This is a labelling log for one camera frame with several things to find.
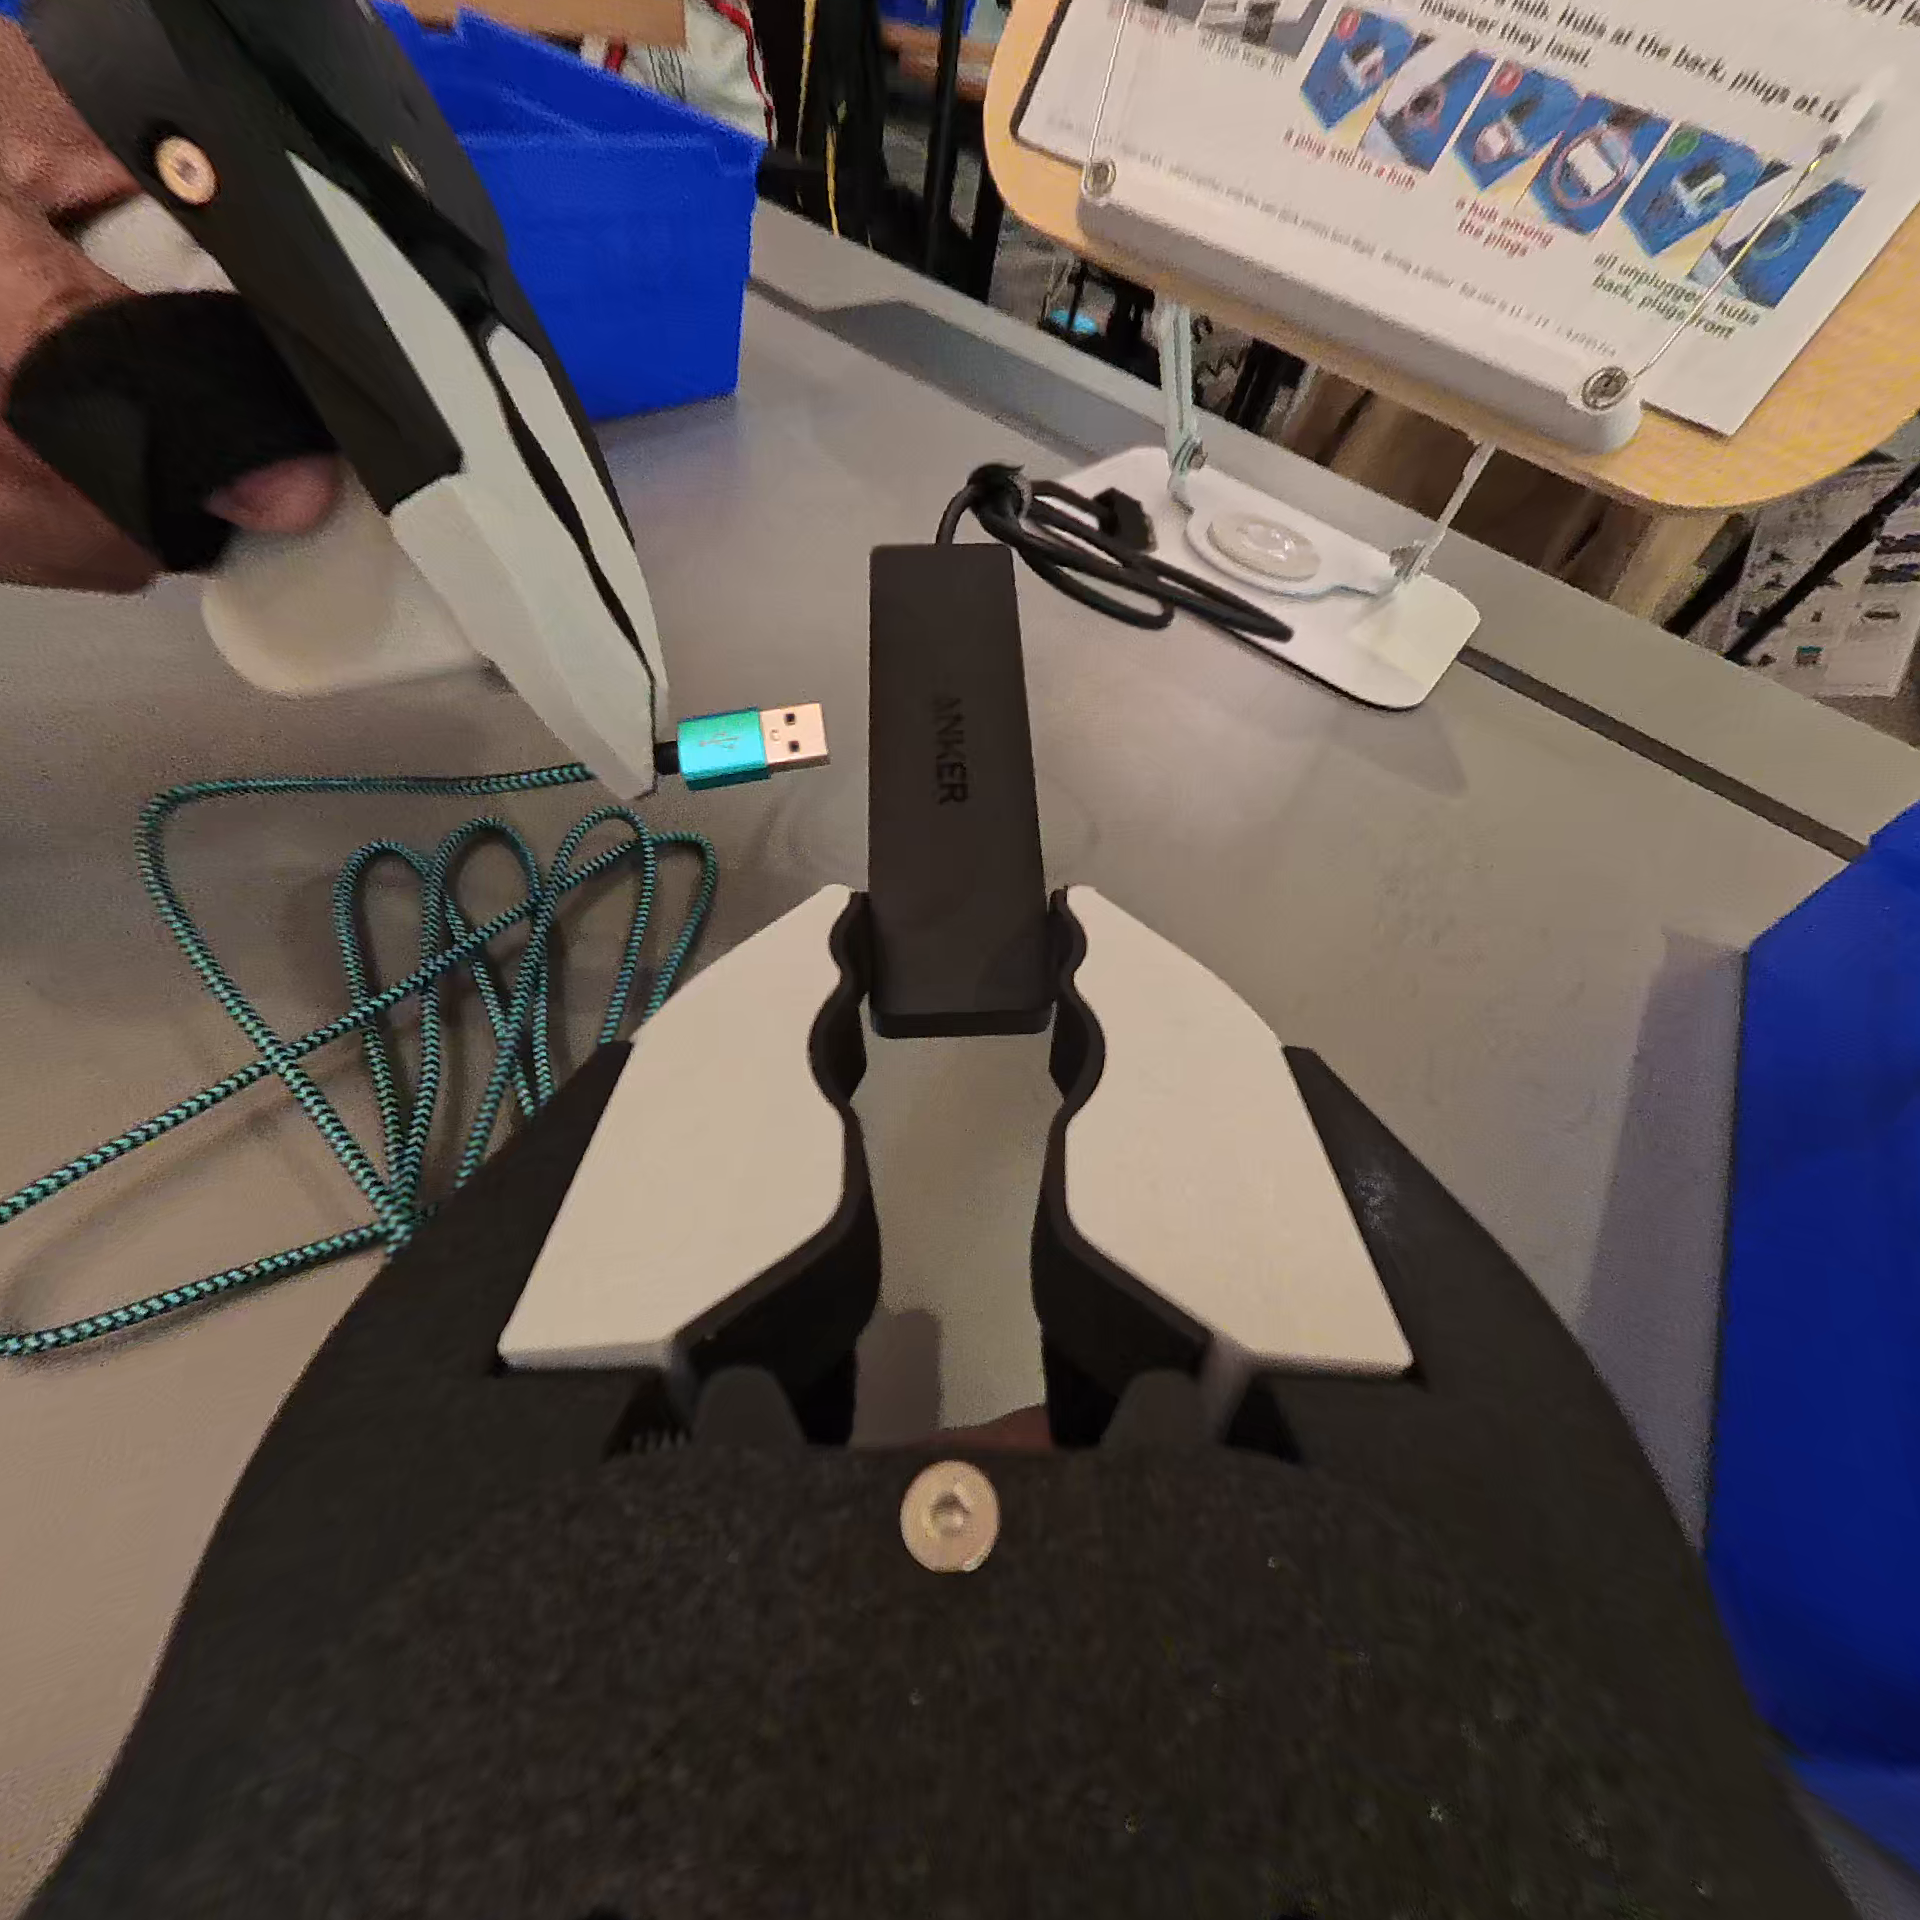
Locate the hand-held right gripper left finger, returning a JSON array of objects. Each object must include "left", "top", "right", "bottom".
[{"left": 497, "top": 885, "right": 884, "bottom": 1373}]

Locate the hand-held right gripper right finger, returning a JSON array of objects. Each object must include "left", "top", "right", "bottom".
[{"left": 1031, "top": 885, "right": 1415, "bottom": 1377}]

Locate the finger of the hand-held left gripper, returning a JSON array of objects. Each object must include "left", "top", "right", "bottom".
[
  {"left": 292, "top": 157, "right": 657, "bottom": 800},
  {"left": 491, "top": 321, "right": 673, "bottom": 741}
]

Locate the blue plastic bin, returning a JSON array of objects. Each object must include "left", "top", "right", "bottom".
[
  {"left": 374, "top": 0, "right": 767, "bottom": 424},
  {"left": 1702, "top": 802, "right": 1920, "bottom": 1824}
]

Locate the teal braided usb cable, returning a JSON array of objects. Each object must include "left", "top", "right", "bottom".
[{"left": 0, "top": 701, "right": 833, "bottom": 1360}]

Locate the black usb hub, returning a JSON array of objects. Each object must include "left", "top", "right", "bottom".
[{"left": 867, "top": 543, "right": 1057, "bottom": 1039}]

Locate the person's left hand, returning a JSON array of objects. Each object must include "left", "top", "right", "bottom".
[{"left": 0, "top": 23, "right": 347, "bottom": 593}]

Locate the wooden board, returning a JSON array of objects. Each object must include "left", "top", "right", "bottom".
[{"left": 403, "top": 0, "right": 689, "bottom": 44}]

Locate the red white jacket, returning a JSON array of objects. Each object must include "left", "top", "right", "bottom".
[{"left": 622, "top": 0, "right": 775, "bottom": 143}]

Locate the black bag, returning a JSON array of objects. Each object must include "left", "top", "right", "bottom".
[{"left": 750, "top": 0, "right": 1021, "bottom": 302}]

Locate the cardboard box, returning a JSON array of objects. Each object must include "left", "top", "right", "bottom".
[{"left": 1282, "top": 374, "right": 1748, "bottom": 616}]

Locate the laminated picture sheet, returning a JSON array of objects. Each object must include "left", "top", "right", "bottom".
[{"left": 1725, "top": 456, "right": 1920, "bottom": 700}]

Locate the wooden document stand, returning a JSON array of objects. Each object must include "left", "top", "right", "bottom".
[{"left": 982, "top": 0, "right": 1920, "bottom": 713}]

